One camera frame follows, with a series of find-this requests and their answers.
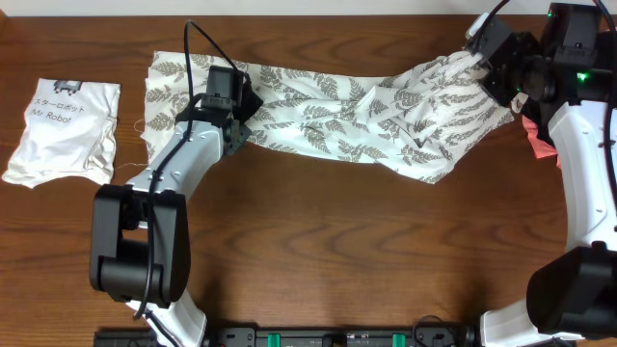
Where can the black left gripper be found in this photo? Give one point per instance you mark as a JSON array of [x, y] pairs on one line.
[[238, 133]]

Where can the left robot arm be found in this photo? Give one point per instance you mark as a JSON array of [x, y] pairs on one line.
[[140, 253]]

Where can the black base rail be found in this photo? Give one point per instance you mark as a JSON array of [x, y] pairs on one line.
[[429, 335]]

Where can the black garment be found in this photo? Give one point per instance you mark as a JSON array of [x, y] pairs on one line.
[[541, 113]]

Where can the white fern print dress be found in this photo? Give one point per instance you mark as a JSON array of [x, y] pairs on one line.
[[418, 123]]

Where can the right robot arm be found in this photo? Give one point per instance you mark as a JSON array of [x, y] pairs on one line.
[[569, 78]]

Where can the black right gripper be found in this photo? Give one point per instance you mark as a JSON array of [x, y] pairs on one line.
[[497, 70]]

